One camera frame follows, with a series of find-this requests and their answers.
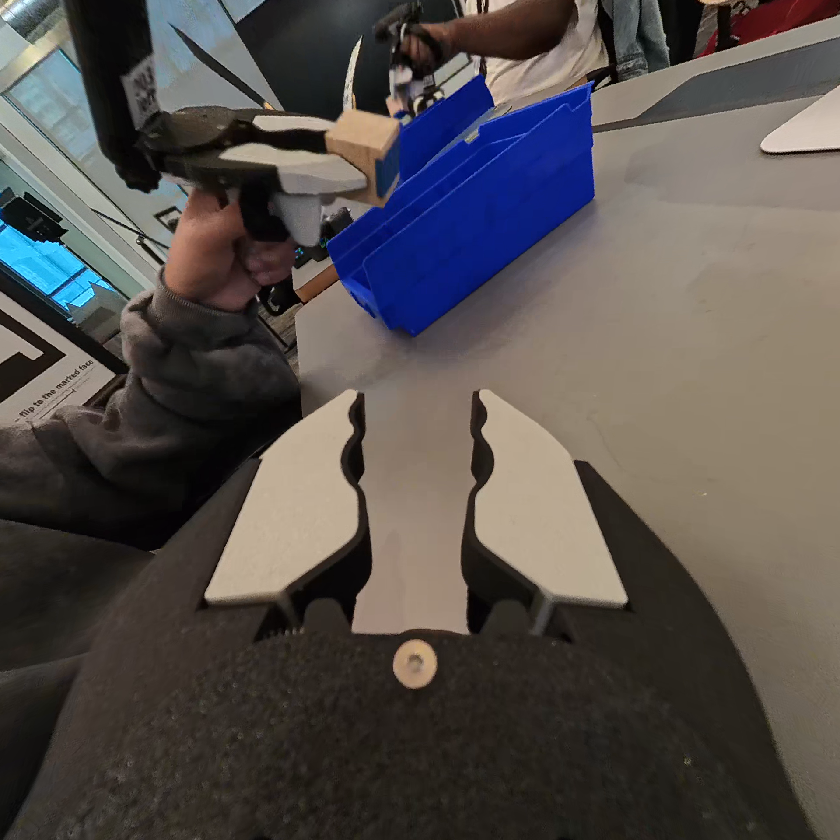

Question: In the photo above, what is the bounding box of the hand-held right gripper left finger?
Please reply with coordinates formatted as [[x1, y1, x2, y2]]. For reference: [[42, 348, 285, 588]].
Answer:
[[203, 389, 374, 634]]

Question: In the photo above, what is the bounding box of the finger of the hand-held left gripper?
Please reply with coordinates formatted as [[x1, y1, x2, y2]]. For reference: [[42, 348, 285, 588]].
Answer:
[[220, 141, 368, 196], [252, 113, 343, 155]]

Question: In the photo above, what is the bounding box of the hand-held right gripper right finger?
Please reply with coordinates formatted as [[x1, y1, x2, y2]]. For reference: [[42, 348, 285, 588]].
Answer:
[[461, 388, 630, 637]]

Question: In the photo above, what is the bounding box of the wooden cube blue stripe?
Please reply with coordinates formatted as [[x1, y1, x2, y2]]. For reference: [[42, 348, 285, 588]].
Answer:
[[325, 109, 401, 207]]

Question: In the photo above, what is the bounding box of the blue plastic bin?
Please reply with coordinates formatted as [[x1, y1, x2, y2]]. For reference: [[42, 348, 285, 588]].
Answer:
[[327, 82, 596, 337], [394, 74, 494, 181]]

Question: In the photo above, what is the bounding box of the person's left forearm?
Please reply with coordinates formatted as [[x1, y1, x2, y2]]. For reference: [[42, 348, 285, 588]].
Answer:
[[0, 269, 303, 552]]

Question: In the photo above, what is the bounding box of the grey desk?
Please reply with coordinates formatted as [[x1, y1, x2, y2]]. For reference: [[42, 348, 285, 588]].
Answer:
[[295, 13, 840, 840]]

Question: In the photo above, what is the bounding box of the person's left hand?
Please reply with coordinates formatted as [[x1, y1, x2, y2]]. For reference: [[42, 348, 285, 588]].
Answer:
[[164, 190, 296, 312]]

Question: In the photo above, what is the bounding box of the black monitor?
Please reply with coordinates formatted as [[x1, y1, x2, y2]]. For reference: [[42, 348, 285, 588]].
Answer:
[[233, 0, 401, 112]]

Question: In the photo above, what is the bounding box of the black diagonal rod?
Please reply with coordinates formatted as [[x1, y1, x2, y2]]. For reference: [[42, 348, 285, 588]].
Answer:
[[167, 23, 277, 112]]

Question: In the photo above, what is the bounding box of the black mounted device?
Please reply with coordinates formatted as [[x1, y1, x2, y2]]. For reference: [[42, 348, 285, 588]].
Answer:
[[0, 190, 67, 245]]

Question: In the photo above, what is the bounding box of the person's body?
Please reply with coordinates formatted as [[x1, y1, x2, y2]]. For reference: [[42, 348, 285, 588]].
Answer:
[[0, 518, 155, 840]]

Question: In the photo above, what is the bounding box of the black white marker sign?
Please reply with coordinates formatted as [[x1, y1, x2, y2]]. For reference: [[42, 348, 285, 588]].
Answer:
[[0, 269, 129, 424]]

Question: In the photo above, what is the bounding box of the red bag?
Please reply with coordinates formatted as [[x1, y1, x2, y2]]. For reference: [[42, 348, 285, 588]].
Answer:
[[696, 0, 840, 60]]

